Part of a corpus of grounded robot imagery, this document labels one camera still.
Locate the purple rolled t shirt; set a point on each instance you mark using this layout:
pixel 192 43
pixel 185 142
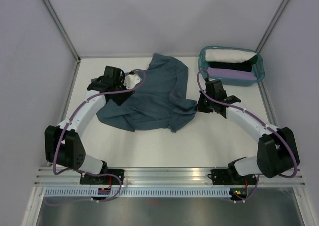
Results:
pixel 231 74

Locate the aluminium frame post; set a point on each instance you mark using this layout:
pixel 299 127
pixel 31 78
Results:
pixel 272 24
pixel 54 16

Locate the teal plastic basket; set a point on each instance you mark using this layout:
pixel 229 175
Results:
pixel 256 62

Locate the white rolled t shirt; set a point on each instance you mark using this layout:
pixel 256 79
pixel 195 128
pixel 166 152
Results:
pixel 228 55

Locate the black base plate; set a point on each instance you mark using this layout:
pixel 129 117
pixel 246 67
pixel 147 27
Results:
pixel 103 180
pixel 227 177

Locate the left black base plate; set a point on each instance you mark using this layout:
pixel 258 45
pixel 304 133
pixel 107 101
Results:
pixel 103 180

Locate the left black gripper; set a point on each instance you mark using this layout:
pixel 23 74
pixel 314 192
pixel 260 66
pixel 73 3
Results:
pixel 119 101

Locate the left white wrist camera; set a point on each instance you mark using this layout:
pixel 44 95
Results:
pixel 131 80

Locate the blue-grey t shirt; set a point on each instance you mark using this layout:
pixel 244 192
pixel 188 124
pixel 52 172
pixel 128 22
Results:
pixel 160 102

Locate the left aluminium frame post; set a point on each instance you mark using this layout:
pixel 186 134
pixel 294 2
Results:
pixel 54 16

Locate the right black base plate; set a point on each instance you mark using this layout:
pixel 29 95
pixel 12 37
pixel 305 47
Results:
pixel 227 177

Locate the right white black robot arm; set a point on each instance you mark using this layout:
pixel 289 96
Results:
pixel 277 153

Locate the right aluminium frame post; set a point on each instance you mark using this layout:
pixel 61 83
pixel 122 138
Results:
pixel 272 24

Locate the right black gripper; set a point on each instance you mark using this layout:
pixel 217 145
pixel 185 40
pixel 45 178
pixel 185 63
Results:
pixel 200 107

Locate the aluminium front rail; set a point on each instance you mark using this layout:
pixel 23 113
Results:
pixel 159 177

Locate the black rolled t shirt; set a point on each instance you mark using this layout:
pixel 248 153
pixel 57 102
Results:
pixel 244 66

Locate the light blue cable duct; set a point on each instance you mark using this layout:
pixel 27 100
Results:
pixel 139 192

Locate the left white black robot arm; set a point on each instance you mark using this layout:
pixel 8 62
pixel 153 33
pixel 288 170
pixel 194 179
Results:
pixel 63 144

